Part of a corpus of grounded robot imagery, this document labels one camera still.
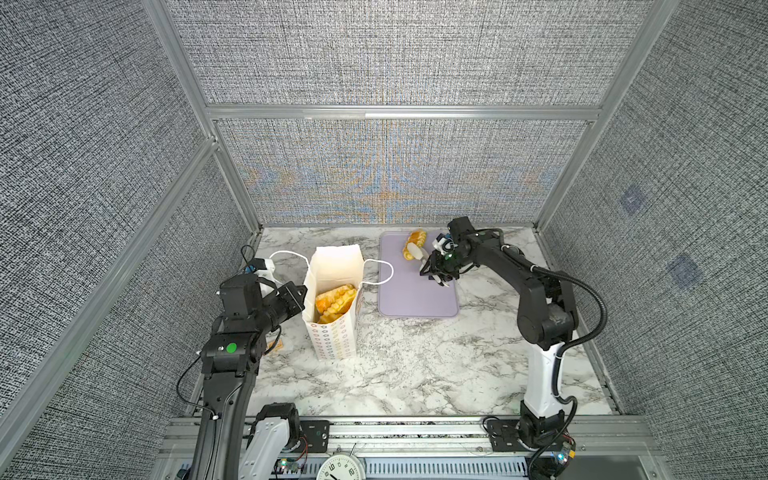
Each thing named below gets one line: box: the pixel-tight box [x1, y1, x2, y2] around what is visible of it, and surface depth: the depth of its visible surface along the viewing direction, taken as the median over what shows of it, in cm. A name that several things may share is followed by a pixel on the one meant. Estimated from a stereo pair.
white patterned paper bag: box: [269, 244, 394, 361], surface depth 75 cm
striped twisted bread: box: [315, 284, 356, 323], surface depth 84 cm
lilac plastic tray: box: [378, 231, 459, 318], surface depth 100 cm
